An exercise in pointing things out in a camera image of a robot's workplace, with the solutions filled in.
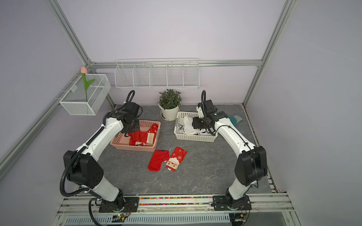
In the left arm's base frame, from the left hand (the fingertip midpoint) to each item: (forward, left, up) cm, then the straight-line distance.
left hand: (132, 128), depth 84 cm
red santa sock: (-13, -25, -16) cm, 33 cm away
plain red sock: (-11, -14, -17) cm, 25 cm away
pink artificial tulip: (+24, +27, +16) cm, 40 cm away
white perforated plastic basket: (+5, -31, -13) cm, 34 cm away
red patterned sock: (+1, 0, -10) cm, 10 cm away
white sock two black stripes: (+7, -35, -13) cm, 37 cm away
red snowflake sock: (+8, -10, -12) cm, 17 cm away
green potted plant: (+23, -22, 0) cm, 32 cm away
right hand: (+1, -39, 0) cm, 39 cm away
